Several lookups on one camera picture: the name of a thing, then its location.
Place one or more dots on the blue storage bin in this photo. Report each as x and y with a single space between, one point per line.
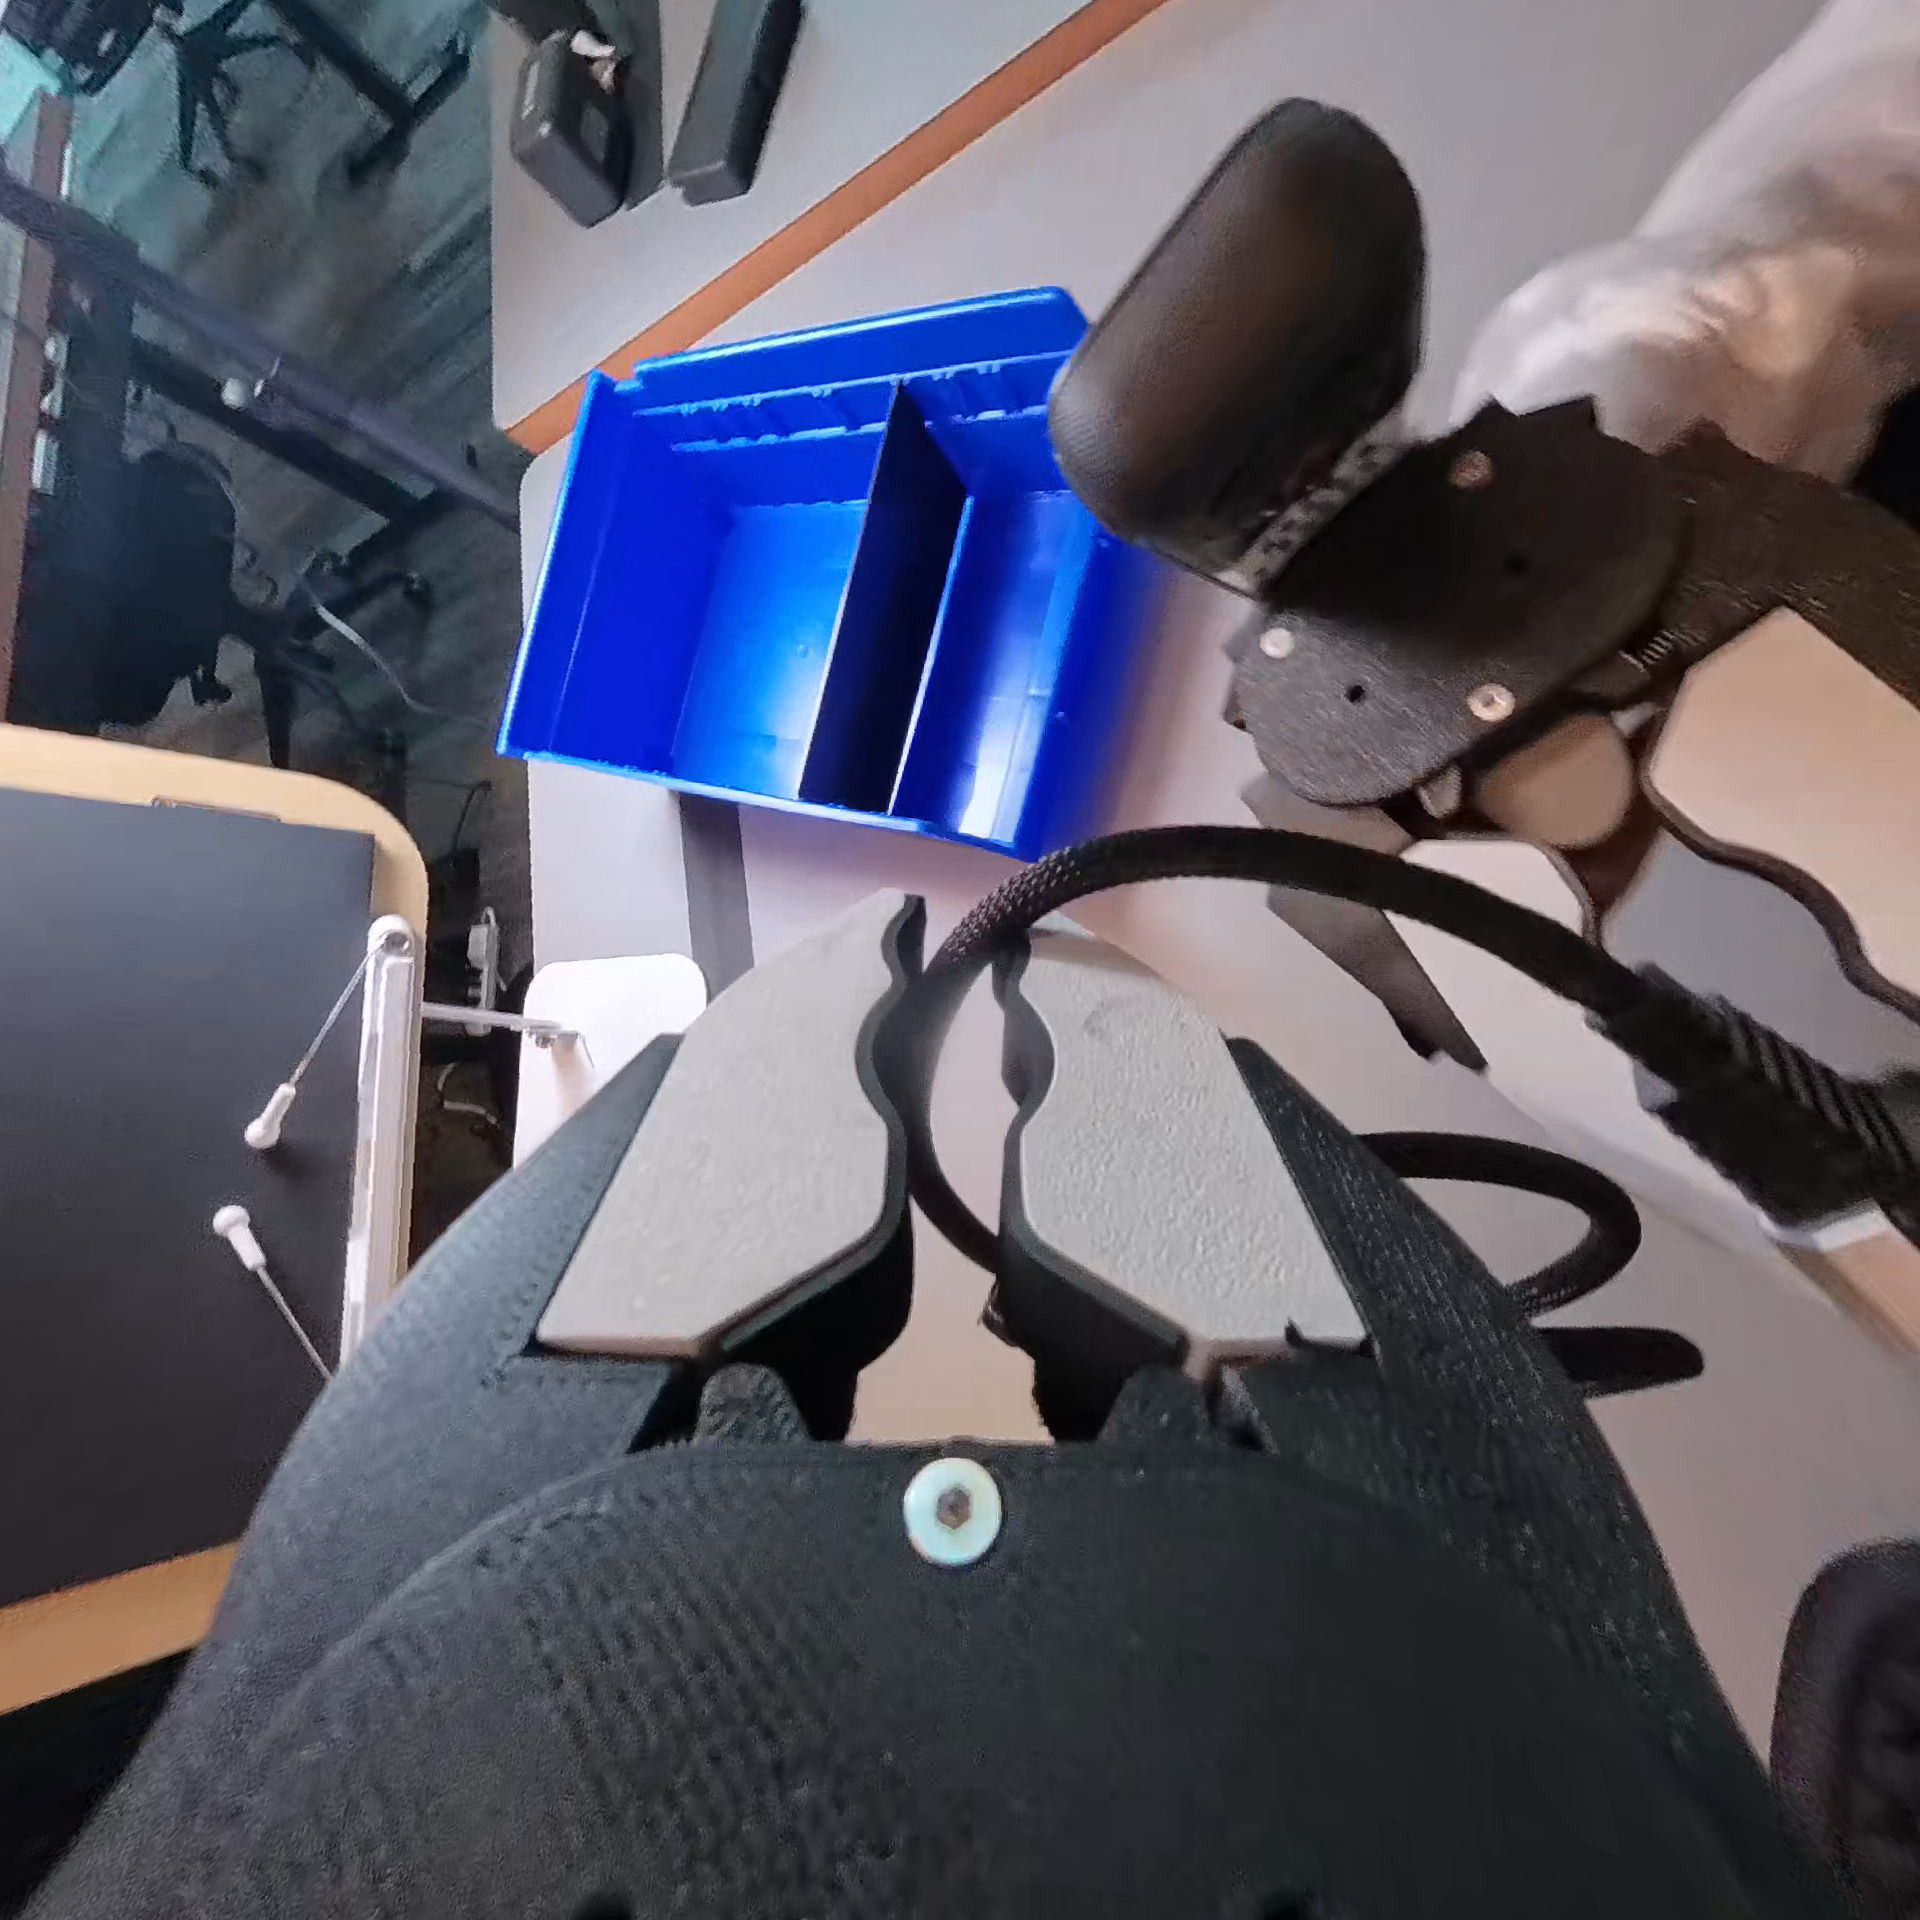
750 661

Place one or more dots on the black board with wooden edge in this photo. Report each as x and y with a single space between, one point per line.
149 1200

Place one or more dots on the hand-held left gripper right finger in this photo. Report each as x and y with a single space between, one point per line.
1184 1184

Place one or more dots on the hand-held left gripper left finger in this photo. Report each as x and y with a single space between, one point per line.
721 1184

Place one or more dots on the white metal stand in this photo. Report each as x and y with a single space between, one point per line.
616 1020

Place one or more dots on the person's right forearm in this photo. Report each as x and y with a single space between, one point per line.
1724 270

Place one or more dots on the small black adapter box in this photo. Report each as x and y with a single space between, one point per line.
569 128

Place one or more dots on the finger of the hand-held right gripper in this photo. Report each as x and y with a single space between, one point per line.
1798 751
1867 1260

